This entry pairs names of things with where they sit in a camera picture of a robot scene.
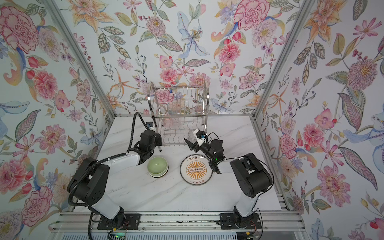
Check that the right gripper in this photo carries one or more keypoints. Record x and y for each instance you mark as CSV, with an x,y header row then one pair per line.
x,y
193,147

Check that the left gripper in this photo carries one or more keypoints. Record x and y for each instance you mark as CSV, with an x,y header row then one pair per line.
x,y
157,137

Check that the clear glass cup large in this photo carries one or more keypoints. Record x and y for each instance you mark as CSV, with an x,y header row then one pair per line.
x,y
192,136

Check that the brown rimmed plate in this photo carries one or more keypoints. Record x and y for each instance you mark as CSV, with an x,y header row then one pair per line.
x,y
195,170

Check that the pale green bowl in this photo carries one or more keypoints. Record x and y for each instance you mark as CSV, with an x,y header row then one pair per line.
x,y
158,165

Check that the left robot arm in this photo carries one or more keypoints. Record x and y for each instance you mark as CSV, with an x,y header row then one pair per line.
x,y
87,187

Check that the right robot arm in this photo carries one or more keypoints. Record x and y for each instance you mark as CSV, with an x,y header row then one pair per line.
x,y
252,177

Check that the chrome two-tier dish rack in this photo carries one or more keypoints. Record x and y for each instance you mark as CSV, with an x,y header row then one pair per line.
x,y
177,110

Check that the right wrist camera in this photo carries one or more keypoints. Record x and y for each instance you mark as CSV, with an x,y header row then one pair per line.
x,y
201,137

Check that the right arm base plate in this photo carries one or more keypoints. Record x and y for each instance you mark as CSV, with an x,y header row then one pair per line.
x,y
232,221

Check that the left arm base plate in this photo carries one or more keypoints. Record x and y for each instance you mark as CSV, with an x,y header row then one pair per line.
x,y
120,222

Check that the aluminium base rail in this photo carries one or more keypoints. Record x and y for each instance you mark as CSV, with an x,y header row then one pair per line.
x,y
150,222

